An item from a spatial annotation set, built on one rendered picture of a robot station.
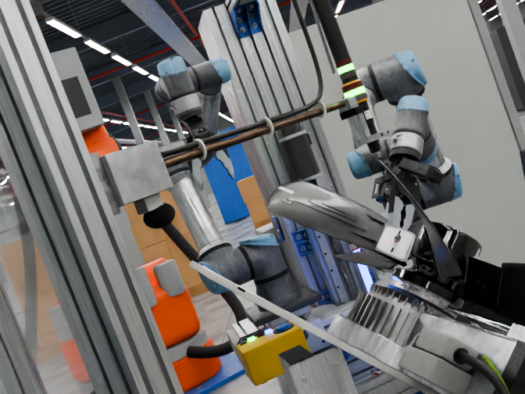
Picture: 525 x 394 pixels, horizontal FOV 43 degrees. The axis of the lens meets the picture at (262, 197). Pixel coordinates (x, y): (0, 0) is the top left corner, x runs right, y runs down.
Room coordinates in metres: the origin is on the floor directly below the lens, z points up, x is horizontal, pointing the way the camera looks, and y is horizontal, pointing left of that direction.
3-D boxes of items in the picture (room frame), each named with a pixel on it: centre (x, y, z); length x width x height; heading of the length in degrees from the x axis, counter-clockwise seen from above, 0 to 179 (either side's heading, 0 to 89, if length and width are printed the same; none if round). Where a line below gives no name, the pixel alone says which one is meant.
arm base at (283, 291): (2.15, 0.07, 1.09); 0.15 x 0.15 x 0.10
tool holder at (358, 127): (1.38, -0.25, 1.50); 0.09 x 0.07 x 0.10; 137
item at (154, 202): (0.95, 0.15, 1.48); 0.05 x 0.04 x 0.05; 137
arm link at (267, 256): (2.15, 0.07, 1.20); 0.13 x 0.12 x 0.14; 108
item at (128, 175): (0.93, 0.17, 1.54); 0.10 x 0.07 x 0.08; 137
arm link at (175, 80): (1.85, 0.11, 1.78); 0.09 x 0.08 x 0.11; 18
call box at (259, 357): (1.68, 0.11, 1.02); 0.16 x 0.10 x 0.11; 102
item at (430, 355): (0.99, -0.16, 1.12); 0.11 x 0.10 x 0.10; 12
